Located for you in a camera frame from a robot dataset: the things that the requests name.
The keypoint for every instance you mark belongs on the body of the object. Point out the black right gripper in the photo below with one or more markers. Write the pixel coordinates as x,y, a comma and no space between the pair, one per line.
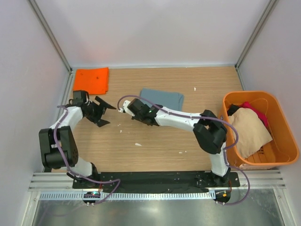
136,118

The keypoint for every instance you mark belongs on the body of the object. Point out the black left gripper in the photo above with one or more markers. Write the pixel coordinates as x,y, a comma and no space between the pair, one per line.
101,111

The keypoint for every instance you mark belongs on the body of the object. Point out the blue grey t shirt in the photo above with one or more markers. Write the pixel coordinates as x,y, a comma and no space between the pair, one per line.
171,100

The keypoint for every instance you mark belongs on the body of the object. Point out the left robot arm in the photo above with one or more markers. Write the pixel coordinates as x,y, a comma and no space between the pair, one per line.
58,148

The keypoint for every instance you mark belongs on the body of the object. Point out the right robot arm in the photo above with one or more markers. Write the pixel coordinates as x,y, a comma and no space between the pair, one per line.
209,131

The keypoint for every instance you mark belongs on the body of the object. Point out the folded orange t shirt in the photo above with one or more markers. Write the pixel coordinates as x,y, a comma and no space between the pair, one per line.
94,81

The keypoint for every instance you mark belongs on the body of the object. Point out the black garment in basket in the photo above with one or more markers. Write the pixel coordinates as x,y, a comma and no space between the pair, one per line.
232,109

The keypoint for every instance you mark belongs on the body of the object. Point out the red t shirt in basket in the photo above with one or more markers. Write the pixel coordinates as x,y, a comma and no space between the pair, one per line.
260,115

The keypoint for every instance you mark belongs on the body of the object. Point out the beige t shirt in basket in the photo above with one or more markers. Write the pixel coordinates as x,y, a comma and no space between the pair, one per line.
252,134

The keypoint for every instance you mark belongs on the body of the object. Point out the orange plastic basket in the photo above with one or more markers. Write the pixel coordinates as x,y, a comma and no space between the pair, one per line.
282,150

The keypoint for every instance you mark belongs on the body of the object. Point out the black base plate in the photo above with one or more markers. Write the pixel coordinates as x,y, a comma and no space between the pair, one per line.
172,182

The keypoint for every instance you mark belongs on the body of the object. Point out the left aluminium corner post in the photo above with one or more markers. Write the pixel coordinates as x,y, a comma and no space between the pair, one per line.
43,22

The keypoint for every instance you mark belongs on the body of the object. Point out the aluminium corner post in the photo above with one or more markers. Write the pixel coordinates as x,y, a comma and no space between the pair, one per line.
43,22
256,31

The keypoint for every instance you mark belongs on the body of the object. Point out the white slotted cable duct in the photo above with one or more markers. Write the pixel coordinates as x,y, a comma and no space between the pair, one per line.
93,195

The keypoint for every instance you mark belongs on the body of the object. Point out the aluminium frame rail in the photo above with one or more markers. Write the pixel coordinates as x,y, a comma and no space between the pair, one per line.
50,182

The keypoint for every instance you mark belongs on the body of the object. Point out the right aluminium corner post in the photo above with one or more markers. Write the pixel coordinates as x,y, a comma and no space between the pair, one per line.
256,31

